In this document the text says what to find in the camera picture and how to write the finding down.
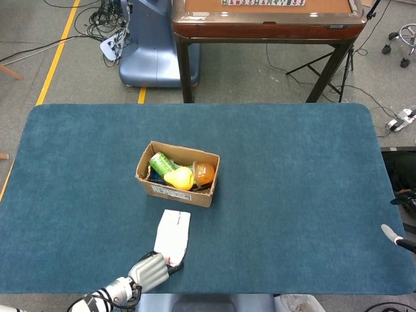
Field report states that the blue-grey robot torso base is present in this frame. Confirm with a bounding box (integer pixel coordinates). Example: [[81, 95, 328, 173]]
[[135, 294, 276, 312]]

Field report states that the tangled black cable bundle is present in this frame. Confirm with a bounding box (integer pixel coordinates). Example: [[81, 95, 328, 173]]
[[74, 0, 131, 68]]

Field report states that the brown mahjong table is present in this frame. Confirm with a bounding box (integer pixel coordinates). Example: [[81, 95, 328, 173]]
[[171, 0, 367, 104]]

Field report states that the chrome rolling stool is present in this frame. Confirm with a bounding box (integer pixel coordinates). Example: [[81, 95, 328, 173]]
[[382, 23, 416, 68]]

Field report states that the open cardboard box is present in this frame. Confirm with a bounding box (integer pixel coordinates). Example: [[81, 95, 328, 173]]
[[135, 140, 221, 209]]

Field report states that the teal felt table mat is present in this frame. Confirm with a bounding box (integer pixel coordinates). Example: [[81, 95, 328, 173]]
[[0, 103, 408, 295]]

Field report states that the yellow pear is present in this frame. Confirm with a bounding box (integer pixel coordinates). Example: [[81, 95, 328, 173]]
[[163, 166, 195, 192]]

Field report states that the black floor cable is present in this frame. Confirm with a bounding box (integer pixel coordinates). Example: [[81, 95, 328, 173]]
[[0, 34, 98, 63]]

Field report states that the green drink can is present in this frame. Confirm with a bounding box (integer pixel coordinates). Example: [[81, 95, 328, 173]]
[[148, 151, 178, 176]]

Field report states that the white power strip red switch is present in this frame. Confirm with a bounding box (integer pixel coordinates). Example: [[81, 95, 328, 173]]
[[385, 108, 416, 133]]

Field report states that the slanted wooden leg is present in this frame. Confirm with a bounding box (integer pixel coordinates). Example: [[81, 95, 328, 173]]
[[0, 63, 24, 81]]

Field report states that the row of face-up mahjong tiles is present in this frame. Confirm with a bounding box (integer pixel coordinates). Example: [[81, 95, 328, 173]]
[[221, 0, 306, 7]]

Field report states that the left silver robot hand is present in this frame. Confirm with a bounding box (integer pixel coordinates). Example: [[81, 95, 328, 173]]
[[127, 250, 185, 295]]

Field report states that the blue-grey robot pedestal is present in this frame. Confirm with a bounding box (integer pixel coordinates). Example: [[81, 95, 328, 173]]
[[118, 0, 202, 88]]

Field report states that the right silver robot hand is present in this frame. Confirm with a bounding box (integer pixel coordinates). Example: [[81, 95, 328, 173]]
[[380, 190, 416, 254]]

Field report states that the black tripod stand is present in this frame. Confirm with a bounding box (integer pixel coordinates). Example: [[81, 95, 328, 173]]
[[285, 0, 382, 103]]

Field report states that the white wet wipes pack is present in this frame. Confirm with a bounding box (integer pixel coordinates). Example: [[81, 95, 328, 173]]
[[153, 209, 192, 267]]

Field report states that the white power strip with plugs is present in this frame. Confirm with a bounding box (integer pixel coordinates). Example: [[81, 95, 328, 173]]
[[99, 32, 126, 62]]

